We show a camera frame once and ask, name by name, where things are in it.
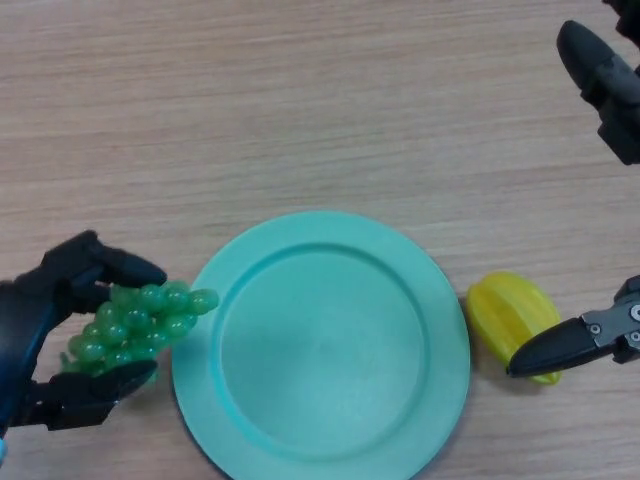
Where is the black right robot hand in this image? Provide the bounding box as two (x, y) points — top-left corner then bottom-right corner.
(504, 0), (640, 380)

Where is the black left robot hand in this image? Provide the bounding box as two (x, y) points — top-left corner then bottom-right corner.
(0, 229), (169, 437)

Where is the green grapes bunch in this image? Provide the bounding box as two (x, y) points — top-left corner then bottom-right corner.
(58, 279), (221, 389)

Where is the turquoise round plate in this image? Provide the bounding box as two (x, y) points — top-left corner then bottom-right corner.
(170, 209), (472, 480)

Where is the yellow starfruit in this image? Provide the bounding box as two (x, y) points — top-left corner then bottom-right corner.
(465, 270), (562, 386)

